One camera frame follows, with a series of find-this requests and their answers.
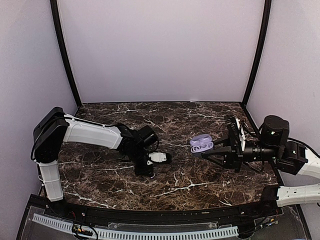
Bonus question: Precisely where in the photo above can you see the left black frame post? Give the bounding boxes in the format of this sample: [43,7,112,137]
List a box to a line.
[49,0,82,109]

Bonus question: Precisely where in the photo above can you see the right black frame post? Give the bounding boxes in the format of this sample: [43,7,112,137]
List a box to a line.
[241,0,272,109]

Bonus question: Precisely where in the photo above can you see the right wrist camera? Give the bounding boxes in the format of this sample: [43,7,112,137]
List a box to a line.
[224,114,246,146]

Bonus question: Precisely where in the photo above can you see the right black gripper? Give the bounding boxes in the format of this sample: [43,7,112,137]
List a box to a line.
[202,134,279,173]

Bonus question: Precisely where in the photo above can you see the black front rail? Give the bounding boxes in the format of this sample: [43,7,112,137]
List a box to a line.
[29,194,283,227]

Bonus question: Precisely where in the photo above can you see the white slotted cable duct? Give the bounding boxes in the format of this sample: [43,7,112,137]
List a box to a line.
[31,213,239,240]

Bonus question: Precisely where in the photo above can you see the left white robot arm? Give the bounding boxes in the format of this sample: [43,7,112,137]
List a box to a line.
[30,107,167,218]

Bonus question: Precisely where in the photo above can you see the black frame post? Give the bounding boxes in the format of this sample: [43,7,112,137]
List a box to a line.
[49,0,82,109]
[241,0,272,109]

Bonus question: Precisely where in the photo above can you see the purple grey earbud case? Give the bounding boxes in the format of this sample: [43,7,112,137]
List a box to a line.
[189,134,214,155]

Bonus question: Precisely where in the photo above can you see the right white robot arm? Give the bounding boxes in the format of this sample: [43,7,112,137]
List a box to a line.
[200,115,320,179]

